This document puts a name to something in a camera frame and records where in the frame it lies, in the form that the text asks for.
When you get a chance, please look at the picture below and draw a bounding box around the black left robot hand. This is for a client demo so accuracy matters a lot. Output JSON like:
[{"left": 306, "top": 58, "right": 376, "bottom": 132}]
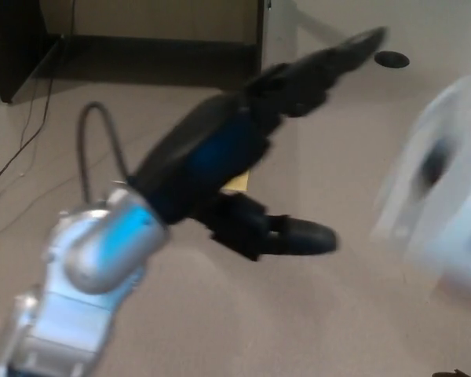
[{"left": 127, "top": 26, "right": 390, "bottom": 262}]

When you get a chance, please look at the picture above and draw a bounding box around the white toilet paper roll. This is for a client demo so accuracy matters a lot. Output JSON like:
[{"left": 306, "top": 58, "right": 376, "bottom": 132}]
[{"left": 371, "top": 72, "right": 471, "bottom": 304}]

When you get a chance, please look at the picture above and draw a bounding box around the yellow paper sheet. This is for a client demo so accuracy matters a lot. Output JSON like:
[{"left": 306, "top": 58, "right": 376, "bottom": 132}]
[{"left": 224, "top": 170, "right": 253, "bottom": 194}]

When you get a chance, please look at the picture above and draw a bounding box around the black round floor grommet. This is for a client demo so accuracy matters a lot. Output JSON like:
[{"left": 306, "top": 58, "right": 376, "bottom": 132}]
[{"left": 374, "top": 50, "right": 411, "bottom": 71}]

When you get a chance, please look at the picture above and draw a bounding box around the dark wooden desk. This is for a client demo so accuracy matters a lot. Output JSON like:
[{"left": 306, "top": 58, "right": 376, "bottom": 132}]
[{"left": 0, "top": 0, "right": 274, "bottom": 105}]

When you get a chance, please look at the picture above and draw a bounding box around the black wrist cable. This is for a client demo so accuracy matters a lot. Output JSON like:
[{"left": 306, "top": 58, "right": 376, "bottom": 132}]
[{"left": 75, "top": 101, "right": 130, "bottom": 206}]

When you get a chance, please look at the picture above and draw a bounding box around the thick black power cable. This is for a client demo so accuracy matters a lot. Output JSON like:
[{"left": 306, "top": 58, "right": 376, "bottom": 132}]
[{"left": 0, "top": 0, "right": 79, "bottom": 186}]

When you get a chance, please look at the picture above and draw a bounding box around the thin dark cable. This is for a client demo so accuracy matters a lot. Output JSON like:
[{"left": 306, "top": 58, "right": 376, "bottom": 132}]
[{"left": 18, "top": 88, "right": 37, "bottom": 178}]

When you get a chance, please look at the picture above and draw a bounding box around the thin grey cable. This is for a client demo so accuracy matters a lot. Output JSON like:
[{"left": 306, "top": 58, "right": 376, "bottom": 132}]
[{"left": 0, "top": 168, "right": 87, "bottom": 239}]

